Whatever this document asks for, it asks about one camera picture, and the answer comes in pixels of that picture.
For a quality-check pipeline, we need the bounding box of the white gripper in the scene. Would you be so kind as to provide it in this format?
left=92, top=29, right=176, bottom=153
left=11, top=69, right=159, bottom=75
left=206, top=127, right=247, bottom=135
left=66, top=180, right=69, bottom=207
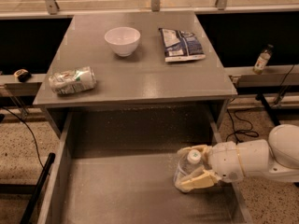
left=178, top=141, right=244, bottom=192

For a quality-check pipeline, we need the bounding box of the clear plastic water bottle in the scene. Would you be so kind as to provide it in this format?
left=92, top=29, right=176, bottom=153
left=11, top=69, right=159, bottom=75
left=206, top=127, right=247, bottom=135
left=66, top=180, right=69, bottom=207
left=174, top=149, right=204, bottom=193

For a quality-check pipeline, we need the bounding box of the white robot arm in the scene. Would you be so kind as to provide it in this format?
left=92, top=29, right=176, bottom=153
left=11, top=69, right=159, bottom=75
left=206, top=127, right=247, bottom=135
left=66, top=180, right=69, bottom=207
left=174, top=124, right=299, bottom=193

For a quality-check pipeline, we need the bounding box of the grey open drawer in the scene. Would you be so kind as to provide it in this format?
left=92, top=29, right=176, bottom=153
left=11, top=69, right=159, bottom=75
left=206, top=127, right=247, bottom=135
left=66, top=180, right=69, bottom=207
left=38, top=105, right=253, bottom=224

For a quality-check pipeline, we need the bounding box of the small juice bottle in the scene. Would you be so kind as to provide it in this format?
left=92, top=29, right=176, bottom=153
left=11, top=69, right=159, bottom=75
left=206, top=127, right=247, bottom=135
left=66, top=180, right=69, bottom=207
left=252, top=44, right=274, bottom=75

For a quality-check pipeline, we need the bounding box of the blue chip bag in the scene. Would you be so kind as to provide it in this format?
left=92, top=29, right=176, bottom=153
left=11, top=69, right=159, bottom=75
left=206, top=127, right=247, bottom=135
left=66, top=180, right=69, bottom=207
left=159, top=28, right=206, bottom=63

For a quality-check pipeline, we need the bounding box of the white ceramic bowl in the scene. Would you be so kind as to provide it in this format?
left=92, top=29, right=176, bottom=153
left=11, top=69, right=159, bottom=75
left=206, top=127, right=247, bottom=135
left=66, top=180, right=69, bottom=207
left=105, top=27, right=141, bottom=57

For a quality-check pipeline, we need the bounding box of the crushed green white can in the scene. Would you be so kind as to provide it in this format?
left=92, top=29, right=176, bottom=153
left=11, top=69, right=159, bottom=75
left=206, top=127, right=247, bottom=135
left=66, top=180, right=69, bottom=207
left=49, top=66, right=96, bottom=95

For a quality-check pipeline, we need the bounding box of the black metal stand leg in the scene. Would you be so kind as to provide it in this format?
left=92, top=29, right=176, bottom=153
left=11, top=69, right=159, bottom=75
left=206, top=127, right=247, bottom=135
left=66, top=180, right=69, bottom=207
left=20, top=152, right=55, bottom=224

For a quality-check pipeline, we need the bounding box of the black yellow tape measure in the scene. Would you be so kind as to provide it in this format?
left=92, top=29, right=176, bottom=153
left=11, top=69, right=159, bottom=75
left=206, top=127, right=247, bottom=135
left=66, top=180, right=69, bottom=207
left=14, top=69, right=32, bottom=82

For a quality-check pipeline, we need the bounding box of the black power cable adapter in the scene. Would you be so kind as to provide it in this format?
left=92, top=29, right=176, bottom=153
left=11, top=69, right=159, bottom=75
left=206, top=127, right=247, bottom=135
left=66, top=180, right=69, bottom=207
left=225, top=108, right=260, bottom=144

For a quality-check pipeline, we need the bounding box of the black cable left floor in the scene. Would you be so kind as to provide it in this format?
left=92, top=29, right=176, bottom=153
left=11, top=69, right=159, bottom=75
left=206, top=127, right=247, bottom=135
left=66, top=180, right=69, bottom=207
left=0, top=105, right=50, bottom=175

